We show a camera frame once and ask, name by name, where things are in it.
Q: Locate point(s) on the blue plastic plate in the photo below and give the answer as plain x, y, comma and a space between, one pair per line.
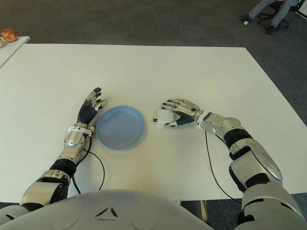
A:
120, 127

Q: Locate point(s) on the grey robot torso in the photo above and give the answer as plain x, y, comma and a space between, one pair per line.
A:
108, 210

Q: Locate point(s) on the black office chair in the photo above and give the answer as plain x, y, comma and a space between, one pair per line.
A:
265, 15

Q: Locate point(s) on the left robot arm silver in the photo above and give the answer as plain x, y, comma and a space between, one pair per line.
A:
74, 141

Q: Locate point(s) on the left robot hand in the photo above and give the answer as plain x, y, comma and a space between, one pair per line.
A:
86, 112

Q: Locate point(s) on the white furniture panel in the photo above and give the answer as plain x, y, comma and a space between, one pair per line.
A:
302, 7

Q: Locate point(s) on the seated person legs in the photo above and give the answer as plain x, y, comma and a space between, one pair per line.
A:
280, 12

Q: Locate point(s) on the red-brown fruit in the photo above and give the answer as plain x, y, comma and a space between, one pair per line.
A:
9, 34

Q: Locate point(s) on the white charger block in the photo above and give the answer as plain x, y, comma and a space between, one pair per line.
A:
164, 117

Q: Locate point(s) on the pale yellow fruit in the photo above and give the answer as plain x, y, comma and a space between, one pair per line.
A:
2, 43

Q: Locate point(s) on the white side table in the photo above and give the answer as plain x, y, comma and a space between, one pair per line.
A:
12, 51

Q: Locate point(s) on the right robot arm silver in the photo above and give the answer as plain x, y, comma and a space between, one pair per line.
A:
251, 163

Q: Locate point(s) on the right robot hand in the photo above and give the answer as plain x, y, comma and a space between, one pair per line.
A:
188, 109

